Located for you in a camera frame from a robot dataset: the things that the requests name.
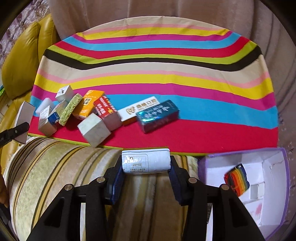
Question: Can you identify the green round sponge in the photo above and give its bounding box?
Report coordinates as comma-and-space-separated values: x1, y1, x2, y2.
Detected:
59, 93, 83, 126

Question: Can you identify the yellow leather sofa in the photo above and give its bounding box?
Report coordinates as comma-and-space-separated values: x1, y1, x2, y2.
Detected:
0, 13, 60, 149

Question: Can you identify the white box at edge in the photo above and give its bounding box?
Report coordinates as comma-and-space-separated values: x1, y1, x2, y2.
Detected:
14, 101, 35, 144

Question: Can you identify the white long logo box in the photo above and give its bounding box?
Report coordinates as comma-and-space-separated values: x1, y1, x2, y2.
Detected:
117, 96, 160, 123

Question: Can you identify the white saxophone cube box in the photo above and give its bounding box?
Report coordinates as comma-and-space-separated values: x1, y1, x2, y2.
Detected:
55, 85, 74, 102

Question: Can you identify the red medicine box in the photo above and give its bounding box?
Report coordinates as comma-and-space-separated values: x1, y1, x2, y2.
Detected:
93, 95, 116, 119

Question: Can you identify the orange medicine box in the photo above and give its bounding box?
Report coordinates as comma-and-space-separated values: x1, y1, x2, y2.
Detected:
72, 90, 104, 120

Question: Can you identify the purple white storage box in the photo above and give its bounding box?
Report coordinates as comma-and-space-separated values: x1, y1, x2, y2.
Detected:
198, 148, 290, 240

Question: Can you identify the rainbow striped small item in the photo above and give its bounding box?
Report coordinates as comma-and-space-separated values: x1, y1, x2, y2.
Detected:
224, 164, 250, 197

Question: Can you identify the white blue cream box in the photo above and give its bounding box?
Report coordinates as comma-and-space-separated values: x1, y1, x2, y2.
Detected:
48, 100, 68, 125

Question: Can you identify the striped colourful cloth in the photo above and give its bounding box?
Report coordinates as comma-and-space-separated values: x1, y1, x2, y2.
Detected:
30, 16, 278, 155

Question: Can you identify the white text medicine box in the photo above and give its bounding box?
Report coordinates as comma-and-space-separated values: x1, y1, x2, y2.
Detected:
38, 106, 57, 137

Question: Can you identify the white foam block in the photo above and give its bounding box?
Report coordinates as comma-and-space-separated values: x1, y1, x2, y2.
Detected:
35, 97, 55, 115

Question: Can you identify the white packet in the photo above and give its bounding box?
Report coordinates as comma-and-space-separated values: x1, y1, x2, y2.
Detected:
121, 148, 171, 175

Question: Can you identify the teal shiny box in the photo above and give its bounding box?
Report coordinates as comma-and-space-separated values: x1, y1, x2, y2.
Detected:
136, 100, 180, 133

